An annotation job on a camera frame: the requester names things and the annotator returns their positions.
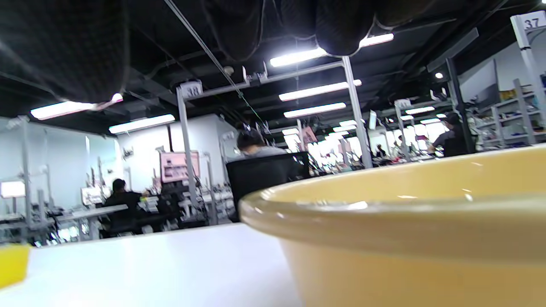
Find person's right hand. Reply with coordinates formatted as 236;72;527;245
0;0;436;104

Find orange plastic box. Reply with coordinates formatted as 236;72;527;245
0;244;31;290

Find yellow plastic basin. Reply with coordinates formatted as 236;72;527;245
238;144;546;307

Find white number sign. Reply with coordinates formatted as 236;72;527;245
521;11;546;32
180;80;203;98

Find small bright monitor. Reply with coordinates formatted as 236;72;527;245
0;181;26;199
81;187;104;206

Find pink screen monitor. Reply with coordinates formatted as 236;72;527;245
160;151;201;184

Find white work desk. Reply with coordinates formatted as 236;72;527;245
0;204;129;244

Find black mesh office chair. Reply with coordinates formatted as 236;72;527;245
225;151;311;222

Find rows of ceiling light tubes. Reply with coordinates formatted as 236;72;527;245
30;33;448;137

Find grey storage shelving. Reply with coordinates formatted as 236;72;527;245
469;78;546;148

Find white metal frame post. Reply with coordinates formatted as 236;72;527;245
510;11;546;128
340;57;374;169
176;81;202;207

